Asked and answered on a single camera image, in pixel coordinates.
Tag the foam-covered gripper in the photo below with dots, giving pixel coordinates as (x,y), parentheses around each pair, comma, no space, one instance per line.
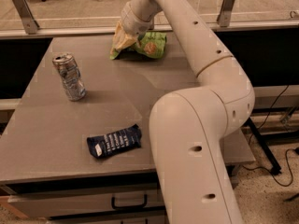
(133,22)

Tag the green rice chip bag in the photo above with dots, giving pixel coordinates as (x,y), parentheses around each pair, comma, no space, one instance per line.
(151,44)

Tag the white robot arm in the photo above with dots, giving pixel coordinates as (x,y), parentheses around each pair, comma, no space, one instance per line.
(186,126)

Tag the dark blue rxbar wrapper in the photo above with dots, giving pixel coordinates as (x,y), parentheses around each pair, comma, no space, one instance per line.
(114,143)

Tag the crushed silver soda can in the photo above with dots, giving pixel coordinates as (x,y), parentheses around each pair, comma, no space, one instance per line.
(67,68)

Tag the lower grey drawer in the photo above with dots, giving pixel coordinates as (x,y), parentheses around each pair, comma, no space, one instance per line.
(156,216)

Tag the grey drawer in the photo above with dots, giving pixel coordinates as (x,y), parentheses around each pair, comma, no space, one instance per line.
(156,216)
(80,201)

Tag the upper grey drawer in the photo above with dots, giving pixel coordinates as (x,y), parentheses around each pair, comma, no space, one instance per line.
(80,201)

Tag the black metal table leg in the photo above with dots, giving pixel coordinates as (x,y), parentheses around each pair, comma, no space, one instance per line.
(275,170)

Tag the grey window rail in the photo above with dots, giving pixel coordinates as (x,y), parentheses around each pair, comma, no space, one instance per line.
(65,32)

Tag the left metal bracket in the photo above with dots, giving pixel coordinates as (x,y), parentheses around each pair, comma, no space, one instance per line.
(28,21)

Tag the metal bracket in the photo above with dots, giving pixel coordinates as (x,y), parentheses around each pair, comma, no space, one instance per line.
(224,17)
(28,21)

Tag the right metal bracket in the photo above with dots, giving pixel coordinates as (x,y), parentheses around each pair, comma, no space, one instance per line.
(224,17)

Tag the black drawer handle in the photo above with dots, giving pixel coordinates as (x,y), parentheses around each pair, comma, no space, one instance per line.
(132,202)

